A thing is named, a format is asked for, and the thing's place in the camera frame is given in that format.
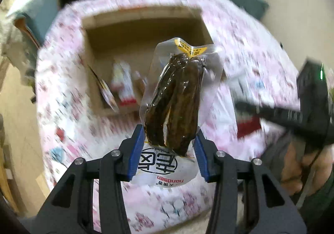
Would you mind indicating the person's right hand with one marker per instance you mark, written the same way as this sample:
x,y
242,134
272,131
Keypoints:
x,y
292,171

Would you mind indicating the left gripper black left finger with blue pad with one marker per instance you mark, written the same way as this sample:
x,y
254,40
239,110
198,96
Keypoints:
x,y
69,206

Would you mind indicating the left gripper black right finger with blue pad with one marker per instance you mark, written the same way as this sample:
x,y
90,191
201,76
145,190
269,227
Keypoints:
x,y
248,199

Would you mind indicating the open brown cardboard box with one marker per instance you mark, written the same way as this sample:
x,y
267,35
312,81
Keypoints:
x,y
131,35

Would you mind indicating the teal cushion left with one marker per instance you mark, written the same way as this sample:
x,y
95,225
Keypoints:
x,y
35,19

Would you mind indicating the small clear brown snack packet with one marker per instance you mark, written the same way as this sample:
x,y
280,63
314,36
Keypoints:
x,y
140,82

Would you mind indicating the white red snack bar packet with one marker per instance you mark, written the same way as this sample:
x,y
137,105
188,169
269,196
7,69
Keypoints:
x,y
122,84

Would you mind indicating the pink cartoon print bedsheet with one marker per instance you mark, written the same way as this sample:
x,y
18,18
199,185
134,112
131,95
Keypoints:
x,y
69,129

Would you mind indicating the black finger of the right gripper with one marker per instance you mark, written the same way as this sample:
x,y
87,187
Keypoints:
x,y
287,118

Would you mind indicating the white round-logo snack packet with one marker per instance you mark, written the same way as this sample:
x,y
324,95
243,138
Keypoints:
x,y
161,167

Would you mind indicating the dark vacuum-packed meat packet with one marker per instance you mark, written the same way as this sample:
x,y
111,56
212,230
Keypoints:
x,y
181,86

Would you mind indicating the small brown chocolate packet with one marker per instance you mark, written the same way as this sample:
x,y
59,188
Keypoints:
x,y
106,92

